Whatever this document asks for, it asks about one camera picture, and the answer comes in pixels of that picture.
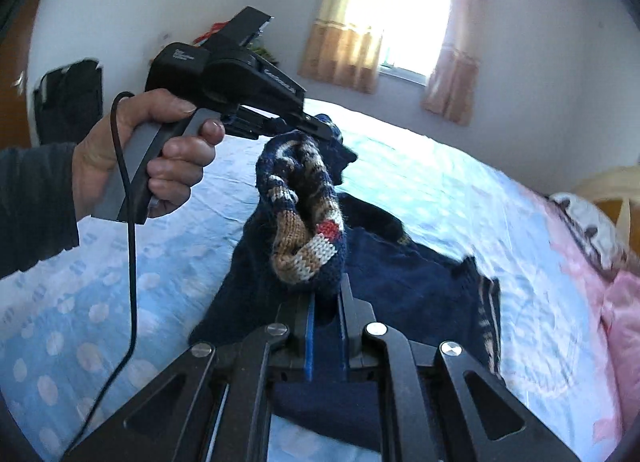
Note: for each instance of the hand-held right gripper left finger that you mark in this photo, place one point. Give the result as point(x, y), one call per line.
point(310, 337)

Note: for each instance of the pink pillow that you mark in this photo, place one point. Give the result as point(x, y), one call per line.
point(625, 337)

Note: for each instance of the light blue dotted bed sheet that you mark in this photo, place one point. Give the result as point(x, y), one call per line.
point(165, 252)

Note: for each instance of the dark hanging bag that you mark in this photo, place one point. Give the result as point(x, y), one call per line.
point(70, 101)

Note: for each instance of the wooden door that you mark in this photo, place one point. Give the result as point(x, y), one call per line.
point(15, 101)

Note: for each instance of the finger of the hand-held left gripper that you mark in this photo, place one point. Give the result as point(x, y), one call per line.
point(315, 126)

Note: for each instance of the window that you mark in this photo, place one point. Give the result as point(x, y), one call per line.
point(420, 16)

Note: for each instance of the person's left hand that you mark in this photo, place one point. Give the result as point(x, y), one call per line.
point(100, 141)

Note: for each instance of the red bag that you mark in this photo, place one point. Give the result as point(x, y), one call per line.
point(210, 32)

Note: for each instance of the beige curtain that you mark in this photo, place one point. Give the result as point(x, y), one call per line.
point(460, 51)
point(345, 21)

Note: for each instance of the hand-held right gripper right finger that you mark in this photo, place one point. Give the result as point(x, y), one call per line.
point(344, 337)

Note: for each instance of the person's left forearm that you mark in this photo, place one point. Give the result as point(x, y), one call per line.
point(35, 207)

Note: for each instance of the white dark printed pillow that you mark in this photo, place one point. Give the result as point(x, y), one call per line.
point(590, 227)

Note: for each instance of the navy patterned knit sweater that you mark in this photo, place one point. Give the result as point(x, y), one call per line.
point(400, 282)

